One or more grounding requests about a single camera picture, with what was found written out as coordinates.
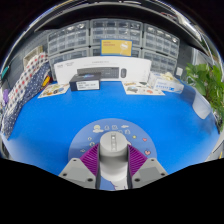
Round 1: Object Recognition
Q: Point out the round rabbit-print mouse pad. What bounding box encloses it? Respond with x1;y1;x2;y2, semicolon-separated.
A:
68;118;158;191

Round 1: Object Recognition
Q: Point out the dotted patchwork cloth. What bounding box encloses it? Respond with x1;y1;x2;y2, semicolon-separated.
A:
0;52;52;139

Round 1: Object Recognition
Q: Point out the dark wall shelf unit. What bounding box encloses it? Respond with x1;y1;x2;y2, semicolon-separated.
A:
33;0;214;44

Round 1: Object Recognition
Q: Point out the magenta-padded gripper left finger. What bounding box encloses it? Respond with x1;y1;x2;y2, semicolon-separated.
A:
58;143;102;190

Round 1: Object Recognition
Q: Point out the small black box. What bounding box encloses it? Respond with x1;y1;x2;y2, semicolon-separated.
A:
68;72;102;92

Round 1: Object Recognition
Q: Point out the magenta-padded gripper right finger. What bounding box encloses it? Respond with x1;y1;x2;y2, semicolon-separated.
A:
126;144;169;190

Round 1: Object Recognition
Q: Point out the white and blue box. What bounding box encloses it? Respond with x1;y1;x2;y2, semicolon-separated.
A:
147;71;185;94

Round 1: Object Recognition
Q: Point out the green potted plant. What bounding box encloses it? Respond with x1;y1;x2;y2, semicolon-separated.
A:
184;63;224;133

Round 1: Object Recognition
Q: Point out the cartoon sticker sheet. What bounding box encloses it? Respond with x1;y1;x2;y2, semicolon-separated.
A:
37;83;71;99
121;80;166;97

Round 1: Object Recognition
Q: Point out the long white keyboard box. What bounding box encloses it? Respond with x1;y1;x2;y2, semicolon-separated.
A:
53;55;153;85

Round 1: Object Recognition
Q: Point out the yellow box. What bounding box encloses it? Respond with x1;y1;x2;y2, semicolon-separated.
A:
100;39;133;57

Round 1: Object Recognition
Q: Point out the white computer mouse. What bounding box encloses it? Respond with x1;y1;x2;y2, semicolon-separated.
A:
99;130;129;182

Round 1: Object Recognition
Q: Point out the beige storage basket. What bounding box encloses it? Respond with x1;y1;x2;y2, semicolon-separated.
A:
23;45;44;68

